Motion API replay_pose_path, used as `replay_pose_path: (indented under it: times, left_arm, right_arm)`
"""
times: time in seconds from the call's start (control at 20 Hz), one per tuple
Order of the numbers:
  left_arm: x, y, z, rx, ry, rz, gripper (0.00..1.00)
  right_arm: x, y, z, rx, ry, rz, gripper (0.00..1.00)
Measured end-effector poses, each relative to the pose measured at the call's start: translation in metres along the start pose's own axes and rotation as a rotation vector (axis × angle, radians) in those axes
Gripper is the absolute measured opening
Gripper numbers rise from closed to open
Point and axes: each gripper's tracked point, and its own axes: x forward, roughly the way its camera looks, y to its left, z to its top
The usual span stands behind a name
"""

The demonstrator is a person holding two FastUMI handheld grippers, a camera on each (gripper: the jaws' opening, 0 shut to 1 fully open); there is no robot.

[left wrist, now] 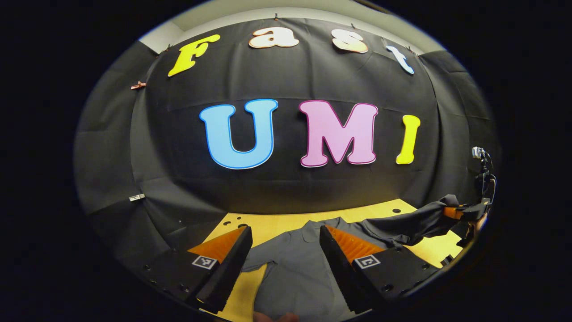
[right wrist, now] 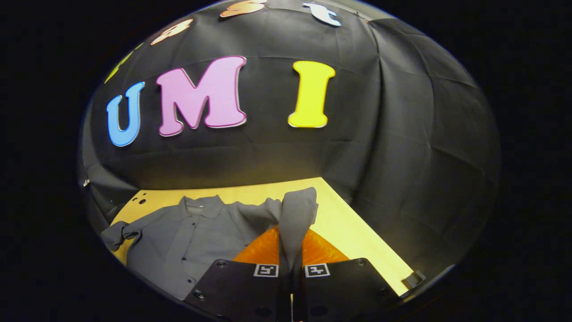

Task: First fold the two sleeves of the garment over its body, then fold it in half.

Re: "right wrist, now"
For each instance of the grey table edge bracket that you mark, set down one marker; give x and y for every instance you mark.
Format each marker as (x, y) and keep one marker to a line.
(413, 279)

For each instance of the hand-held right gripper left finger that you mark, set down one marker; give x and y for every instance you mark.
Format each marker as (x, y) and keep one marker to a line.
(241, 286)

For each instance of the grey button shirt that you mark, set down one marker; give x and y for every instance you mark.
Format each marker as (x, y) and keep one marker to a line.
(210, 237)

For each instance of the black backdrop cloth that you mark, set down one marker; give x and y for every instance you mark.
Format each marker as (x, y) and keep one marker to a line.
(402, 134)

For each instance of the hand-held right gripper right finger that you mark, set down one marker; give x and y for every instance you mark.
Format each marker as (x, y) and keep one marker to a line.
(344, 286)

